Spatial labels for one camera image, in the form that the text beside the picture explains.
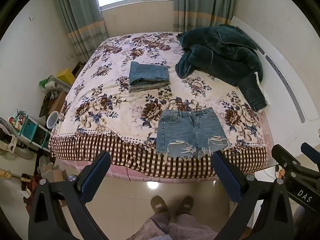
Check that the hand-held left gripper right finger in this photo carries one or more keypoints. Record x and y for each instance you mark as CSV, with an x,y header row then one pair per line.
x,y
226,178

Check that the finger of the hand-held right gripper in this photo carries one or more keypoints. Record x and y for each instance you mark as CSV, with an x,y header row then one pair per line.
x,y
310,150
282,153

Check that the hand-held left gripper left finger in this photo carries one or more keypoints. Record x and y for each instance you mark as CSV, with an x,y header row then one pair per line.
x,y
98,178

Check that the ripped light denim shorts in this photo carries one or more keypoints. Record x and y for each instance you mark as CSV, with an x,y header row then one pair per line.
x,y
190,132

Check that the folded grey pants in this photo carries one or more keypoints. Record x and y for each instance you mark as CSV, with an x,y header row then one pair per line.
x,y
152,86

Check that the cardboard box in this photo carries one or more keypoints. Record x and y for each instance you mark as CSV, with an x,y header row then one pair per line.
x,y
58,176

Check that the brown slipper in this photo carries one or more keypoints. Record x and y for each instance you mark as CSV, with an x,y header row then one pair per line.
x,y
185,203
159,205

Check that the clear plastic bag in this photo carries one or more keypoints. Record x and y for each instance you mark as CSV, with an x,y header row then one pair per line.
x,y
45,165

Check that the person's right leg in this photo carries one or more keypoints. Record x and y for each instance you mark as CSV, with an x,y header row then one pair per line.
x,y
192,226

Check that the person's leg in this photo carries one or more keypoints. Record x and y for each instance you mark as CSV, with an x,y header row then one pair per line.
x,y
152,227
192,226

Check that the red cloth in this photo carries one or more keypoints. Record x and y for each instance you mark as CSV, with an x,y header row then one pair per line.
x,y
31,182

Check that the dark blue jeans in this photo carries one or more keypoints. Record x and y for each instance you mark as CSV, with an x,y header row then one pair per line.
x,y
253,92

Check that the bed with floral bedspread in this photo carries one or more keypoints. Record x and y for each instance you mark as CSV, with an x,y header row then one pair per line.
x,y
112,110

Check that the mesh wastebasket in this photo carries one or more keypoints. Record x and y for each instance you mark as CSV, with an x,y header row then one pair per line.
x,y
52,121

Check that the person's left leg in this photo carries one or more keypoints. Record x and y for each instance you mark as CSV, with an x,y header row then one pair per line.
x,y
152,227

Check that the teal shelf cart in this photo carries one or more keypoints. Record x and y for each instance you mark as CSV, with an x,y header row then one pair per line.
x,y
32,130

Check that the brown wooden cabinet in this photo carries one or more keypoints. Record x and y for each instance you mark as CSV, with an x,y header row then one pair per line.
x,y
53,102

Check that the white headboard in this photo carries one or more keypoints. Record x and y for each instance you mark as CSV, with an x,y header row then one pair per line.
x,y
287,62

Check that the standing fan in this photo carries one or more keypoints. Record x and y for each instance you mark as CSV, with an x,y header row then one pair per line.
x,y
7,137

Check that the grey white box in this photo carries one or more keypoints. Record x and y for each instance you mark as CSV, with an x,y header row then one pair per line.
x,y
58,85

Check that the yellow box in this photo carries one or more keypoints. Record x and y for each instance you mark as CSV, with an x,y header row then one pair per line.
x,y
65,76

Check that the green plastic bag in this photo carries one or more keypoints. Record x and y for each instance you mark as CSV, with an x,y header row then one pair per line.
x,y
46,82

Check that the dark green fleece blanket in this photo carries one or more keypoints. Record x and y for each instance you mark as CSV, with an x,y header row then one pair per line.
x,y
220,52

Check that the green striped curtain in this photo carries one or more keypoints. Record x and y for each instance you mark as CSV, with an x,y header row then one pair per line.
x,y
200,2
80,12

